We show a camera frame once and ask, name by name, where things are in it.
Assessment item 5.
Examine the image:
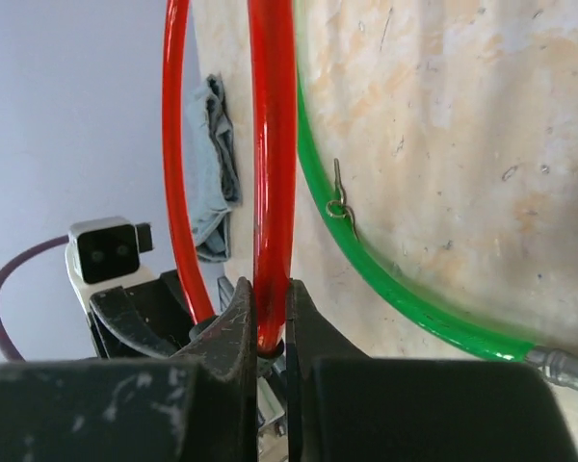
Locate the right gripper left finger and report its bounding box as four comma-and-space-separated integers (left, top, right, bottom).
0, 279, 258, 461

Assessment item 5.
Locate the silver key bunch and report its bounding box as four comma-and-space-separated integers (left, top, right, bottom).
325, 158, 359, 241

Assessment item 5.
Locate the green cable lock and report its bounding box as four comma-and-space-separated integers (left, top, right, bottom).
295, 1, 578, 391

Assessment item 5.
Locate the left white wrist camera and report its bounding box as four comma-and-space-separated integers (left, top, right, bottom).
65, 217, 155, 312

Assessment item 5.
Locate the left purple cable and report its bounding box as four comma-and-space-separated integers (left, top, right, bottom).
0, 235, 71, 362

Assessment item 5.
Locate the folded blue jeans cloth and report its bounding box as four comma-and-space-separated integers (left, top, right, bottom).
184, 74, 243, 264

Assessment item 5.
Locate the red cable lock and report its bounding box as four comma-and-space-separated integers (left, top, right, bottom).
162, 1, 298, 357

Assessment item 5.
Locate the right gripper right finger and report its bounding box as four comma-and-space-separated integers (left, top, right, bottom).
286, 280, 578, 461

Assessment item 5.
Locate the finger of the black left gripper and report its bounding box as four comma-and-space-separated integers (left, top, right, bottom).
89, 287, 169, 359

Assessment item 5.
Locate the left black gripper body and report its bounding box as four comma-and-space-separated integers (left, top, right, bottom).
125, 270, 197, 357

